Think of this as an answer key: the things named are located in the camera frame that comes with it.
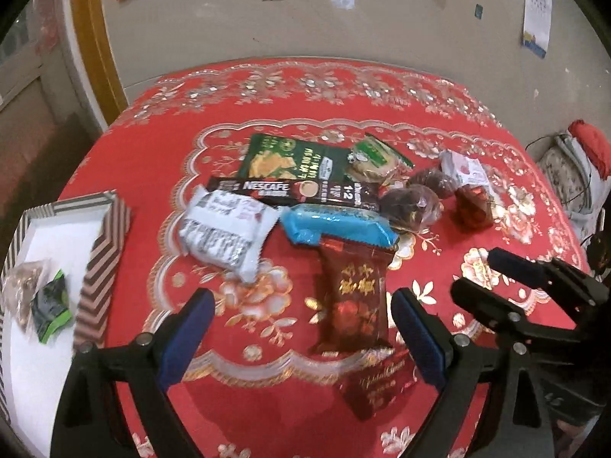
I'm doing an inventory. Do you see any white and pink packet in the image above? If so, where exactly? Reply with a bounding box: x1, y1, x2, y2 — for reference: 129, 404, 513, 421
439, 149, 488, 189

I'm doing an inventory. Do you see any green and black snack packet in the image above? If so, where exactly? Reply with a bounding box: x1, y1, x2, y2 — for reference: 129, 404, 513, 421
31, 269, 73, 345

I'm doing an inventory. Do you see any blue snack packet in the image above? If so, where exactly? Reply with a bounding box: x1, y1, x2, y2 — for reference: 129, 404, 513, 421
279, 203, 401, 251

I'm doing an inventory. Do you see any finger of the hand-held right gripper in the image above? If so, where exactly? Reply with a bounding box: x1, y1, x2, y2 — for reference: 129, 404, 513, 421
451, 277, 574, 332
487, 247, 580, 292

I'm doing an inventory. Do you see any red floral tablecloth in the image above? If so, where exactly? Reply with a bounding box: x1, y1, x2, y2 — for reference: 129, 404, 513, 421
50, 60, 595, 458

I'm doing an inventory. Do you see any metal door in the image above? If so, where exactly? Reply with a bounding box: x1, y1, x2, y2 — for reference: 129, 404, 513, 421
0, 0, 103, 230

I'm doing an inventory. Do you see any dark red snack packet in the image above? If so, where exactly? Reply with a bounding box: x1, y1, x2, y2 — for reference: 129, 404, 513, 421
312, 236, 394, 356

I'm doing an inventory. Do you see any red foil candy packet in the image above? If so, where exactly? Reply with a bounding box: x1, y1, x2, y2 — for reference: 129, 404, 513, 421
453, 184, 497, 227

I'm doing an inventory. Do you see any wall calendar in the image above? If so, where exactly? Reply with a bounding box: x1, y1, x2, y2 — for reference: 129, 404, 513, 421
521, 0, 554, 59

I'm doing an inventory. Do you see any green label pastry packet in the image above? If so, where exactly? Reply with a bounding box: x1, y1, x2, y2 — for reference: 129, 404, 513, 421
346, 132, 414, 187

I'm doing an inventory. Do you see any striped cardboard box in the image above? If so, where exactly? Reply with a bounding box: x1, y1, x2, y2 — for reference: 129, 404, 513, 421
0, 191, 132, 432

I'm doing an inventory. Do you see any green cracker packet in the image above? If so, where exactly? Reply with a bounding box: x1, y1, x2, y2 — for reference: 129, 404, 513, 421
237, 134, 347, 187

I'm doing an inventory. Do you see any white snack packet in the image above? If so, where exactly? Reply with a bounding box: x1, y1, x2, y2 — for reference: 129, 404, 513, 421
179, 186, 280, 284

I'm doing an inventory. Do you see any plastic bag of red dates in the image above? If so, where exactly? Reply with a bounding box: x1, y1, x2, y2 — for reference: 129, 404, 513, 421
380, 168, 459, 231

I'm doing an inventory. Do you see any clear bag of brown snacks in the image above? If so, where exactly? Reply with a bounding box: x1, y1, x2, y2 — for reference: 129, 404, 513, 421
2, 258, 48, 332

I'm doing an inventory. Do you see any red cushion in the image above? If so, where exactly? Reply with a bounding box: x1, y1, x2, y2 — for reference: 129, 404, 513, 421
568, 120, 611, 177

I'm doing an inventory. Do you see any small dark red gold-lettered packet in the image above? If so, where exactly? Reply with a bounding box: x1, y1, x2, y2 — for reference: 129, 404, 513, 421
340, 348, 423, 421

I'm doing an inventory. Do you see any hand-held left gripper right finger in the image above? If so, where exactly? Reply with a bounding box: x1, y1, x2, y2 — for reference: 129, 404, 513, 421
391, 289, 557, 458

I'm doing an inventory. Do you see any wooden door frame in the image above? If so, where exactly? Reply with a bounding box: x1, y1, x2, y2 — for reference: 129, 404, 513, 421
69, 0, 129, 132

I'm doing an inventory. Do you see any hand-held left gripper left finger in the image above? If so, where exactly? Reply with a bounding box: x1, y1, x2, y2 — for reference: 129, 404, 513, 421
50, 289, 215, 458

